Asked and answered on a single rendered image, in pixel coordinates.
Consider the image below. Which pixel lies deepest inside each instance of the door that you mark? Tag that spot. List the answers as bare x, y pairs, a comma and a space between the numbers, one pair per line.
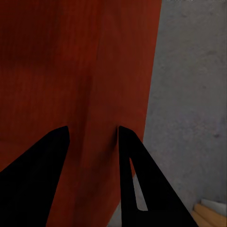
205, 217

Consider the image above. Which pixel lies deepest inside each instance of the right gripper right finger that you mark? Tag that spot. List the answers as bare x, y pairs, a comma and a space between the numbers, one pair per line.
165, 208

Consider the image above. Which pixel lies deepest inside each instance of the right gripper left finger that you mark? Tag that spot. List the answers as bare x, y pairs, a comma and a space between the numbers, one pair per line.
28, 184

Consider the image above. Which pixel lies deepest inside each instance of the storage box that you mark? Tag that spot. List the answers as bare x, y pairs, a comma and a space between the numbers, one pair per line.
85, 64

